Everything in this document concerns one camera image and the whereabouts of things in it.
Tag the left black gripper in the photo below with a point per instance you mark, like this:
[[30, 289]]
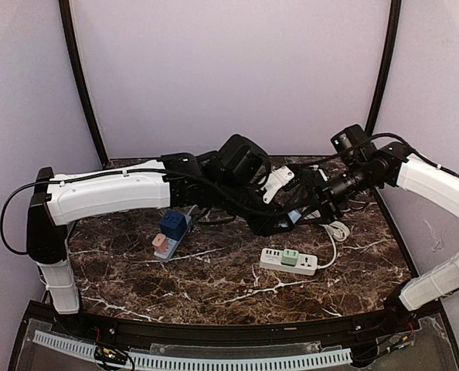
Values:
[[266, 222]]

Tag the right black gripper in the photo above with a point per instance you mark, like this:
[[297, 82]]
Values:
[[326, 197]]

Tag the light blue plug adapter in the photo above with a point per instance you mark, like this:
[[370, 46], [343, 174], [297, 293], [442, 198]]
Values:
[[294, 216]]

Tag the green plug adapter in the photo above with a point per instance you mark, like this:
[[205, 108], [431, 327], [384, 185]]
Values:
[[289, 257]]

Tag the blue cube socket adapter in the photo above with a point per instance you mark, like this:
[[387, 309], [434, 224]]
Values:
[[173, 225]]

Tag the pink plug adapter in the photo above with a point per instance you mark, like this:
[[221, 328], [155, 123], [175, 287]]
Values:
[[160, 243]]

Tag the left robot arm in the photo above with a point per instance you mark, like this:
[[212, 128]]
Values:
[[246, 190]]

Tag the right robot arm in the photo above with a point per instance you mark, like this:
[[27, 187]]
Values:
[[398, 164]]

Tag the white power strip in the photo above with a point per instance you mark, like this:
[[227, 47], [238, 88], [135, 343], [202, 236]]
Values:
[[270, 259]]

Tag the light blue power strip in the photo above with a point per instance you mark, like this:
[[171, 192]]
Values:
[[173, 244]]

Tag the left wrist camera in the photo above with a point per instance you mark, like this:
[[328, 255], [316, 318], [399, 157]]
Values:
[[242, 158]]

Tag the black front rail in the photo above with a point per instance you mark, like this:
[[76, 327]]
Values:
[[355, 330]]

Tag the grey slotted cable duct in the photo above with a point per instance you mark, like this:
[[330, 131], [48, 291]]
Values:
[[176, 357]]

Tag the right black frame post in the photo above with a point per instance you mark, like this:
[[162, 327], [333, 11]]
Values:
[[384, 66]]

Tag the black frame post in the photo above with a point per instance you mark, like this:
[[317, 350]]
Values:
[[66, 15], [384, 66]]

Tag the left black frame post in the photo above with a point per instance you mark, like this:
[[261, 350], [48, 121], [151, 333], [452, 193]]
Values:
[[66, 15]]

